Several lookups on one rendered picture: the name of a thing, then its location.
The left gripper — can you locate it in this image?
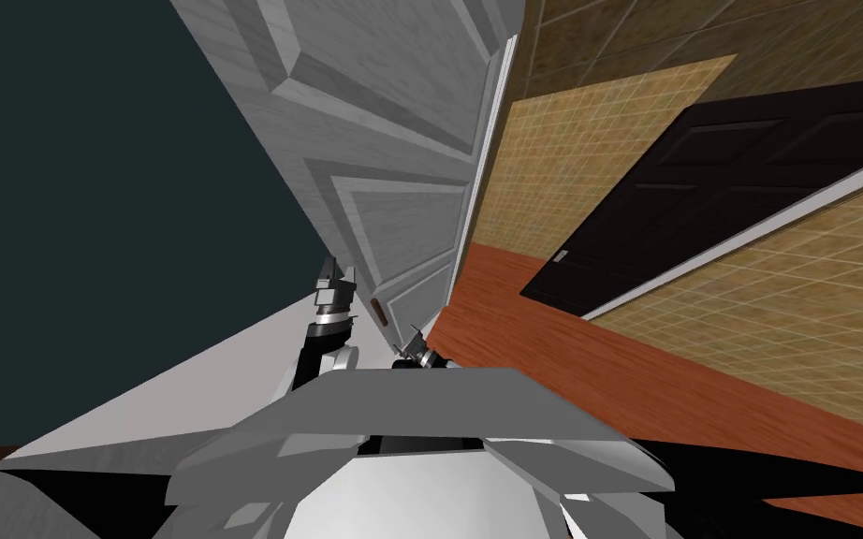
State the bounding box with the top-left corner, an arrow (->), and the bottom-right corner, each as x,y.
313,255 -> 358,322

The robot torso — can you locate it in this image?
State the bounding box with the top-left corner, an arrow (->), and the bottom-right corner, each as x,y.
165,366 -> 677,539

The grey panelled door leaf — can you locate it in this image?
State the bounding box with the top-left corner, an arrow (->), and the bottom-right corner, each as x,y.
168,0 -> 528,355

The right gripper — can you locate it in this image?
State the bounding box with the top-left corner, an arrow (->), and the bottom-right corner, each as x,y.
392,325 -> 434,365

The black panelled door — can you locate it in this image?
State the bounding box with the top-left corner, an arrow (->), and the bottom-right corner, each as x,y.
518,74 -> 863,320

